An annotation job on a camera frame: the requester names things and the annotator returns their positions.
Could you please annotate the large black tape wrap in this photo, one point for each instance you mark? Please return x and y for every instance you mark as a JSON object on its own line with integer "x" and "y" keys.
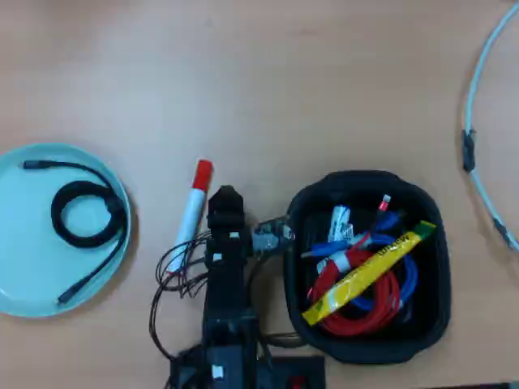
{"x": 469, "y": 152}

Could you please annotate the white marker pen red cap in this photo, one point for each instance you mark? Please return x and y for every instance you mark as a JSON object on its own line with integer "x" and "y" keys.
{"x": 194, "y": 210}

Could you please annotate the small black tape wrap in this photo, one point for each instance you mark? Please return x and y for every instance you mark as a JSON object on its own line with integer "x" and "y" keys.
{"x": 502, "y": 231}

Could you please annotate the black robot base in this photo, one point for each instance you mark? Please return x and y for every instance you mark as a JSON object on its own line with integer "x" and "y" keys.
{"x": 296, "y": 373}

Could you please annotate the small camera circuit board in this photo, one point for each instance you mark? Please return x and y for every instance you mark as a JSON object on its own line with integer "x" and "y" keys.
{"x": 272, "y": 235}

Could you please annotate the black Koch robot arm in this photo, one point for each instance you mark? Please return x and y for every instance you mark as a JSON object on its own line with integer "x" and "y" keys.
{"x": 229, "y": 308}

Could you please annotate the light green round bowl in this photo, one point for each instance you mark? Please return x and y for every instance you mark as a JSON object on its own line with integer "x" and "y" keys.
{"x": 28, "y": 251}

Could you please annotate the yellow stick packet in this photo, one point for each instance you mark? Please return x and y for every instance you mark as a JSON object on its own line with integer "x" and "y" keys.
{"x": 365, "y": 277}

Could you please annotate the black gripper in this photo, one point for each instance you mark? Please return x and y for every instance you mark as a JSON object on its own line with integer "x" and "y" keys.
{"x": 227, "y": 247}

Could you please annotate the black plastic bin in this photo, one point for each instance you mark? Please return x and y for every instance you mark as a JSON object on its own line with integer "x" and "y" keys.
{"x": 436, "y": 291}

